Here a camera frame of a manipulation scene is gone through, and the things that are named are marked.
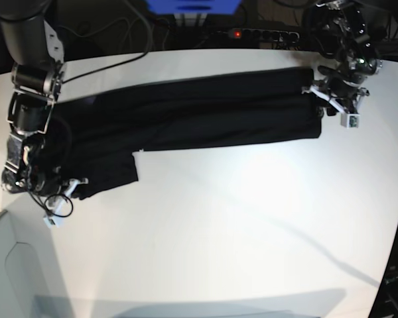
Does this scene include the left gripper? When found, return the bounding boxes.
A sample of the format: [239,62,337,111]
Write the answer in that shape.
[301,76,369,117]

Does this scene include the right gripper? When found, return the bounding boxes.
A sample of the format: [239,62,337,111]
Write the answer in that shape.
[29,178,88,215]

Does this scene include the black T-shirt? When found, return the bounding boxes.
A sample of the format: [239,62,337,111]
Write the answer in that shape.
[46,68,322,199]

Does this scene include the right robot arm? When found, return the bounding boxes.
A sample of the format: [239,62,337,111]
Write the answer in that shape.
[0,1,88,219]

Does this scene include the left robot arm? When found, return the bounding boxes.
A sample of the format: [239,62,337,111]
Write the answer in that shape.
[302,1,382,128]

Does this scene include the black power strip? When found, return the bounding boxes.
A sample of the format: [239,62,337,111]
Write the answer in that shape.
[223,28,300,44]

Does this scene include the blue plastic bin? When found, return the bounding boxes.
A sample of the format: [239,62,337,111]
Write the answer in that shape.
[146,0,241,15]

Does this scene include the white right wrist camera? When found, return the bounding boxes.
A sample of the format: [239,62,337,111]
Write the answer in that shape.
[43,215,63,229]

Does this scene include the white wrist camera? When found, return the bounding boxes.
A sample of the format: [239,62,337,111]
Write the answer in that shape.
[340,113,360,129]
[43,215,63,229]

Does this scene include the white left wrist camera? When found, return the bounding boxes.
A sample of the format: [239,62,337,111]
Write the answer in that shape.
[340,113,360,129]

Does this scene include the grey cables behind table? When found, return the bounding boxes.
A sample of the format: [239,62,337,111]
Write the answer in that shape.
[62,9,173,80]

